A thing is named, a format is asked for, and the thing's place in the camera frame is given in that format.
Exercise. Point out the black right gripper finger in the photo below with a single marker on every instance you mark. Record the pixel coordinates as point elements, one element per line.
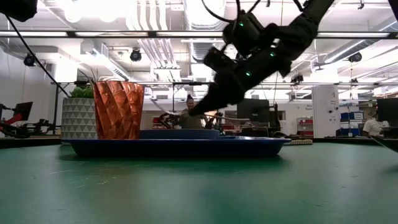
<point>217,101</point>
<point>208,99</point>

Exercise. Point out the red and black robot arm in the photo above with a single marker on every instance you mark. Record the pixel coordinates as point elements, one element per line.
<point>14,119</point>

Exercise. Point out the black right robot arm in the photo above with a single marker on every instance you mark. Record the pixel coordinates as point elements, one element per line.
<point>298,28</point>

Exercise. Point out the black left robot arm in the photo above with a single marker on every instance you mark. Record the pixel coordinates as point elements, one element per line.
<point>17,7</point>

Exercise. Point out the dark blue plastic tray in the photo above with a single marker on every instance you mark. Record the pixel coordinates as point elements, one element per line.
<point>180,147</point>

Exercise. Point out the faceted orange cup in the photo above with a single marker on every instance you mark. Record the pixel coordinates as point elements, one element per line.
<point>118,109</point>

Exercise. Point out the person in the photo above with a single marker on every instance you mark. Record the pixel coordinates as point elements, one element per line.
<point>189,121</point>
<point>373,127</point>

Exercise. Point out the black computer monitor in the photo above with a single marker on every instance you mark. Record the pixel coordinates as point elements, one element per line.
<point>253,110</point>
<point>387,109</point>
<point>23,110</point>

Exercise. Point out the red storage bins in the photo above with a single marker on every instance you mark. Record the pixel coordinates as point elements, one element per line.
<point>306,121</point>

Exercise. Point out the white pillar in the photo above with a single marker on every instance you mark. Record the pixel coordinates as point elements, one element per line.
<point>326,112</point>

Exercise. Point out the green table mat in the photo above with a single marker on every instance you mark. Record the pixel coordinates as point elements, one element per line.
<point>199,186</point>

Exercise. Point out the blue storage bins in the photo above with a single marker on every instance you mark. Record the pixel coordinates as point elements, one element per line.
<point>351,116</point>

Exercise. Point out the potted plant white patterned pot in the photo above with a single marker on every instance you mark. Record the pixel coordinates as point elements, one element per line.
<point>77,118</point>

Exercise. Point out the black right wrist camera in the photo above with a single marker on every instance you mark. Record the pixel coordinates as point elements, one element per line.
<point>219,59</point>

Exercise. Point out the black ceiling-hung camera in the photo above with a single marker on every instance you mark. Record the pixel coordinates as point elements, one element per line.
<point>29,59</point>
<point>136,55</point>
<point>355,57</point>
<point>297,77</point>

